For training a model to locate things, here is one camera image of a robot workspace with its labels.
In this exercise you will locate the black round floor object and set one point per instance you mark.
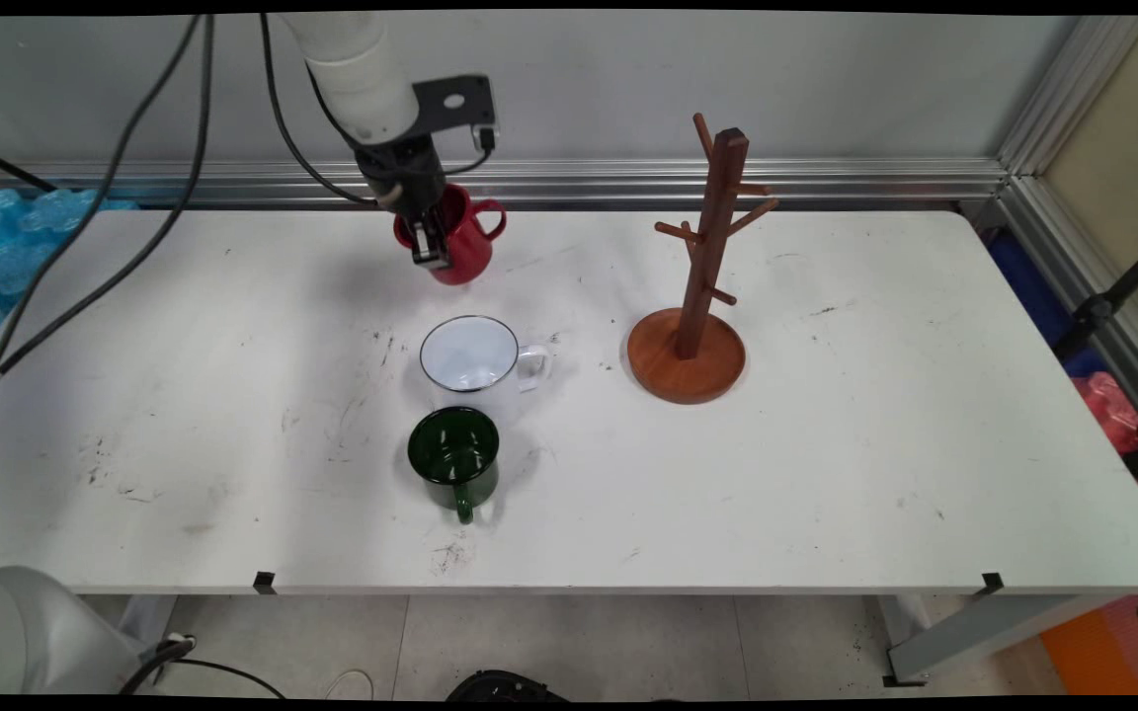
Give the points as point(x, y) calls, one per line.
point(505, 686)

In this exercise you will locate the black tripod stand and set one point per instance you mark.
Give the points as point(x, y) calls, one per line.
point(1097, 308)

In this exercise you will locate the dark green enamel mug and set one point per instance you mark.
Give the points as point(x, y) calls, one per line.
point(450, 449)

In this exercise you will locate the wooden mug tree stand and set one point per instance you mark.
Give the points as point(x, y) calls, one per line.
point(688, 370)

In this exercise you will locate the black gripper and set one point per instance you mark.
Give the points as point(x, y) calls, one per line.
point(406, 173)

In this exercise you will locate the horizontal aluminium frame rail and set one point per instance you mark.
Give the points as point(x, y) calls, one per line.
point(628, 180)

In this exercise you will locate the black table edge clip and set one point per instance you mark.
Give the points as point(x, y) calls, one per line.
point(264, 583)
point(992, 583)

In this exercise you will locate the orange box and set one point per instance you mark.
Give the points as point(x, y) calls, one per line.
point(1093, 652)

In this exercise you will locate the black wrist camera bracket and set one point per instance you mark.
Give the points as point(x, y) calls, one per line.
point(450, 104)

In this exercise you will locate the grey table leg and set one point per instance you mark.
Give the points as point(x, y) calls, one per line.
point(974, 632)

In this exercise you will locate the red ceramic mug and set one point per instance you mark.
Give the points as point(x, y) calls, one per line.
point(465, 259)

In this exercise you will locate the aluminium side frame rail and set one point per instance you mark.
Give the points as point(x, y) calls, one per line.
point(1053, 118)

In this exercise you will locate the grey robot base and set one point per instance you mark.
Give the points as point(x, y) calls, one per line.
point(26, 632)

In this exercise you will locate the blue plastic bin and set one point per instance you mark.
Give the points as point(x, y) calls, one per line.
point(1028, 286)

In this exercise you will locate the white enamel mug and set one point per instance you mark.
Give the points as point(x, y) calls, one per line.
point(470, 355)

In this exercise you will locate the black rod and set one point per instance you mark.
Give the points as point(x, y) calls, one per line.
point(6, 163)

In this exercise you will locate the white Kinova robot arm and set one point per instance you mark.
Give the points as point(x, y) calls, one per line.
point(352, 69)

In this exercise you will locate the blue bubble wrap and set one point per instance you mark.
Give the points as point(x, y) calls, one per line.
point(6, 247)

